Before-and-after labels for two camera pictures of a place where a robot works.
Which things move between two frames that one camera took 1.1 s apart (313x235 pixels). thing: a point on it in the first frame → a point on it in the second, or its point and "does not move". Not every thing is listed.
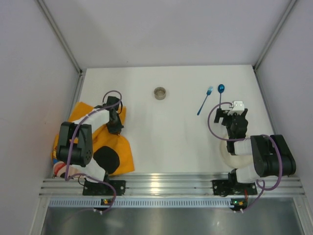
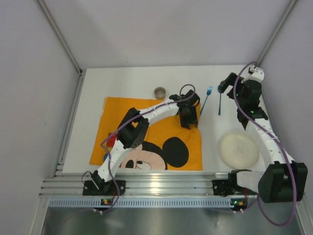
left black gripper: (115, 125) → (189, 120)
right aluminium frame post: (274, 35) does not move
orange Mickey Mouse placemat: (103, 137) → (169, 144)
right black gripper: (230, 116) → (233, 82)
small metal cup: (160, 93) does not move
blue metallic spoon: (221, 88) does not move
